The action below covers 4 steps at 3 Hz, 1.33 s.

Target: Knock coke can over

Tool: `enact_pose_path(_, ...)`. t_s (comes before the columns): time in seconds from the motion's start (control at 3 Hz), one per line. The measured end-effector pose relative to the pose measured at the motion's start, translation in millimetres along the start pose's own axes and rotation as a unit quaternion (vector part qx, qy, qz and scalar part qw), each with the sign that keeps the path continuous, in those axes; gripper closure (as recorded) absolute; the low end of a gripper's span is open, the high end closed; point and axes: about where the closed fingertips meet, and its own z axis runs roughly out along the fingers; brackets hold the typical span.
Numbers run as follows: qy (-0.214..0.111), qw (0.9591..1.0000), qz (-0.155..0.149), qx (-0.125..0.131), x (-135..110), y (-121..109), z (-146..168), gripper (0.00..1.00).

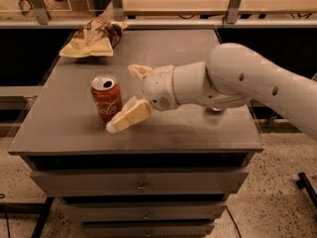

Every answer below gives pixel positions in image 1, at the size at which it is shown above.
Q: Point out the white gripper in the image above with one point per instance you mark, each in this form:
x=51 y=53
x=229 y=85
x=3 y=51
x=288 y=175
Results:
x=158 y=87

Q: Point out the red coke can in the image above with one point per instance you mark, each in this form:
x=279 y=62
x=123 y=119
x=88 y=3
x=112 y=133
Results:
x=105 y=90

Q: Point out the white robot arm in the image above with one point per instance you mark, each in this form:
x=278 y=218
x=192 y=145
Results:
x=231 y=76

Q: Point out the brown chip bag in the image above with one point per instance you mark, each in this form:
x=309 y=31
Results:
x=97 y=38

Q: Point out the grey drawer cabinet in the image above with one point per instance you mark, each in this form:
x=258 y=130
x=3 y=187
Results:
x=63 y=131

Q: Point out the top drawer with knob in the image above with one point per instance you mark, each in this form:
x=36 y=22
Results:
x=69 y=183

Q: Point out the drawer with knob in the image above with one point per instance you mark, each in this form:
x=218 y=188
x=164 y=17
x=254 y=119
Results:
x=133 y=211
x=69 y=183
x=147 y=230

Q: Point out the middle drawer with knob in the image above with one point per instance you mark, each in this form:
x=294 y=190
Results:
x=133 y=211

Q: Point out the bottom drawer with knob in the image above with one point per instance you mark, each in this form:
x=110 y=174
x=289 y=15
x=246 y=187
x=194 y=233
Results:
x=147 y=230

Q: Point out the black bar on floor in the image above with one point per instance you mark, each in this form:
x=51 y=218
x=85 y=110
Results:
x=304 y=182

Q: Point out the black floor frame left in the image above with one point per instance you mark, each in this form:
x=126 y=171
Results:
x=40 y=209

